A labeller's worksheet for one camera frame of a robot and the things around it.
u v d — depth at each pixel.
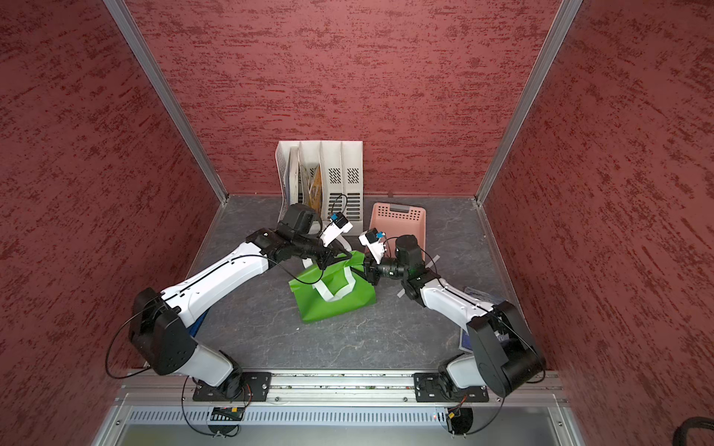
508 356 0.43
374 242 0.71
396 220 1.10
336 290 0.78
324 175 1.14
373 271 0.70
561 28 0.73
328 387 0.76
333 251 0.67
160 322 0.41
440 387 0.72
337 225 0.68
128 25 0.73
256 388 0.73
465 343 0.80
